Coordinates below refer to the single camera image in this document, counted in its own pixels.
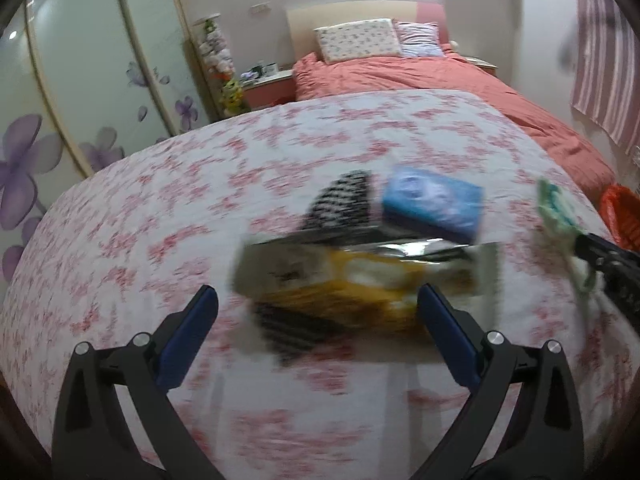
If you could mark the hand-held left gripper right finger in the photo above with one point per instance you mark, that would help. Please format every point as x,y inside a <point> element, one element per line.
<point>450,337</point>

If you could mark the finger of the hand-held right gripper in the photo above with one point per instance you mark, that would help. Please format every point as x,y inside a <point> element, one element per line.
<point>592,249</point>

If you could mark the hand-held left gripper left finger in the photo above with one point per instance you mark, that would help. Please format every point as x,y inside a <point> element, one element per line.
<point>185,342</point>

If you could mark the orange plastic basket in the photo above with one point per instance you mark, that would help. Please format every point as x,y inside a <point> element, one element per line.
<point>622,215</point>

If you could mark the green cloth item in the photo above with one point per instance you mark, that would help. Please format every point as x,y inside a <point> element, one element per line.
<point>560,215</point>

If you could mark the white and yellow snack wrapper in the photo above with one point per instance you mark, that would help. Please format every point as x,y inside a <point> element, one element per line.
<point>360,280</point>

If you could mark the blue printed box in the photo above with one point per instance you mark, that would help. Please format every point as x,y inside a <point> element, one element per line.
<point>430,205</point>

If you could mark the pink floral blanket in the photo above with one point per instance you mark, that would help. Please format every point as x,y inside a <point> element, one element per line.
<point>200,185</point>

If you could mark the black and white checkered cloth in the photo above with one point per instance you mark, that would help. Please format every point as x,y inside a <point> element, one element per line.
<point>345,195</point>

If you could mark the pink striped curtain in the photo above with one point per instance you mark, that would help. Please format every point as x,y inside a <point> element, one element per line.
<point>607,60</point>

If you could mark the beige nightstand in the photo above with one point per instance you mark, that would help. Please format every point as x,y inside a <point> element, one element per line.
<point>482,64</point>

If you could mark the salmon pink duvet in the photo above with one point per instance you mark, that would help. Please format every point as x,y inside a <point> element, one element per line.
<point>425,75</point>

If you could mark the pink and white nightstand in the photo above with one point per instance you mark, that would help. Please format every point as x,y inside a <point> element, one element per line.
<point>270,92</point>

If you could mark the purple striped pillow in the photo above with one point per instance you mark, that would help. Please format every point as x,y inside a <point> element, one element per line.
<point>420,39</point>

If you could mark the white mug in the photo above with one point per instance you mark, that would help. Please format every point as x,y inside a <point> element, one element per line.
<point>271,67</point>

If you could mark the stack of plush toys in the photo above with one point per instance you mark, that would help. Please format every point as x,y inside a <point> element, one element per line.
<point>217,50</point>

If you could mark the wardrobe with purple flower doors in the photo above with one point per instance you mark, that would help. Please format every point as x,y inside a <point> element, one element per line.
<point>90,60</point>

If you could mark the white floral pillow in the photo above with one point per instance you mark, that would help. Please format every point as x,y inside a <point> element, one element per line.
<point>357,40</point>

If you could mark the cream and pink headboard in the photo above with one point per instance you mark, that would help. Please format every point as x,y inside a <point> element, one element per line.
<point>305,30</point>

